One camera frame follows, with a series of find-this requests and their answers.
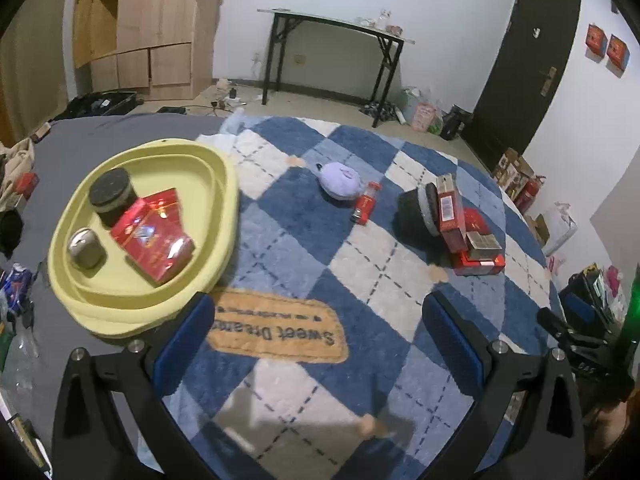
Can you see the clear glass bottle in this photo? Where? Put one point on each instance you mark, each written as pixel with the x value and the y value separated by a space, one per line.
pixel 384 19

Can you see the white sack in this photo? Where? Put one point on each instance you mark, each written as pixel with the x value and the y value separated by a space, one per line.
pixel 560 227

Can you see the red fire extinguisher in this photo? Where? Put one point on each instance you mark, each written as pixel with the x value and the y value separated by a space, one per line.
pixel 529 195

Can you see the pile of clothes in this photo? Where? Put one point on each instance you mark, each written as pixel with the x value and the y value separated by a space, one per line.
pixel 15 160

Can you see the cardboard boxes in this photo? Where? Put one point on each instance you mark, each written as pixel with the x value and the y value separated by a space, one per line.
pixel 511 170

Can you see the purple plush toy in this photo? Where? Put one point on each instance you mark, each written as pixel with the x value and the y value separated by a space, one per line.
pixel 340 182

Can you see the dark bag with items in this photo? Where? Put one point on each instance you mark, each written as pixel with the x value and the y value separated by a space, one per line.
pixel 590 290

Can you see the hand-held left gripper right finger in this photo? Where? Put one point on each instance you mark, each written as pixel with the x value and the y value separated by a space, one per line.
pixel 452 350

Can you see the blue packet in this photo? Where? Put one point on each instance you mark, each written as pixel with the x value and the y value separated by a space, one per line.
pixel 17 280

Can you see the clear plastic bags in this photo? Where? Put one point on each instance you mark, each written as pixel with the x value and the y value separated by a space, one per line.
pixel 422 110

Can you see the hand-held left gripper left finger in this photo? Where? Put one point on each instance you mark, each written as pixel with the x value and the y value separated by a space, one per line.
pixel 185 340

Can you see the large red patterned box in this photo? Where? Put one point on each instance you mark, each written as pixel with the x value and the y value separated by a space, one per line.
pixel 150 240

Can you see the clear plastic bottle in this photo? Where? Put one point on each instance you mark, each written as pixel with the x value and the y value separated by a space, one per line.
pixel 20 355

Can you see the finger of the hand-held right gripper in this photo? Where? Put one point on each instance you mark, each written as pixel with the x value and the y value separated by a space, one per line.
pixel 551 321

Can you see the white power strip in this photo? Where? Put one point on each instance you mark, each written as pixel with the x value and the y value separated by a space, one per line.
pixel 231 97

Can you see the wooden wardrobe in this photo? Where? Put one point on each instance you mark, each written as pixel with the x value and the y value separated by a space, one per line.
pixel 155 20

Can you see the red white cigarette pack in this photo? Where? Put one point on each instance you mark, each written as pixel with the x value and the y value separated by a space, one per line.
pixel 446 205

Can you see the yellow plastic basin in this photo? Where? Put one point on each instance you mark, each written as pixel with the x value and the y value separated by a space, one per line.
pixel 215 195

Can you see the wall socket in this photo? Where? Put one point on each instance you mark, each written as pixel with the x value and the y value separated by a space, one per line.
pixel 299 59

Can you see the black jar with sparkly lid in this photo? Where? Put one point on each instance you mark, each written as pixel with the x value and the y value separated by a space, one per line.
pixel 410 220
pixel 112 197

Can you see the beige curtain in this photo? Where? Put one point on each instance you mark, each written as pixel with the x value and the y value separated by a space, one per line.
pixel 35 70

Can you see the black garment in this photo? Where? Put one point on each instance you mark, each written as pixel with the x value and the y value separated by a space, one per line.
pixel 10 230

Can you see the small red tube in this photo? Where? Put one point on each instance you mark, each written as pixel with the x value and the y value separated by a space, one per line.
pixel 366 204

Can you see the person's right forearm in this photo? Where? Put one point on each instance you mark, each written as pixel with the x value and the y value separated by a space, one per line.
pixel 605 422

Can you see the black folding table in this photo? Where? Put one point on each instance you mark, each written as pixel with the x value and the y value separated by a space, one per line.
pixel 325 20

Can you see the red gold checkered cigarette pack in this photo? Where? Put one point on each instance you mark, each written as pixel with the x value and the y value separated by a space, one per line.
pixel 482 243

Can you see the dark door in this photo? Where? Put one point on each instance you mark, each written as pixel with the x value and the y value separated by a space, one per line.
pixel 525 70

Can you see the black case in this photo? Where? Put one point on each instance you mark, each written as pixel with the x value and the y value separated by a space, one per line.
pixel 100 104

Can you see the small copper box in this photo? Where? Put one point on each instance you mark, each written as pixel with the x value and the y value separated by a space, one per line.
pixel 41 132

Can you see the blue white plaid blanket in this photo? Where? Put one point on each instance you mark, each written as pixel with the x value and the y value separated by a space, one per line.
pixel 300 260

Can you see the silver round tin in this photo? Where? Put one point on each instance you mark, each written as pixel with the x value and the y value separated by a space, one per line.
pixel 86 249

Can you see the black bag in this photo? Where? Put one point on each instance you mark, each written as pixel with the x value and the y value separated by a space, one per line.
pixel 454 122

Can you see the red wall decoration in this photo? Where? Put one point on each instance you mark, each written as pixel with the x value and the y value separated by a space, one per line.
pixel 596 40
pixel 617 52

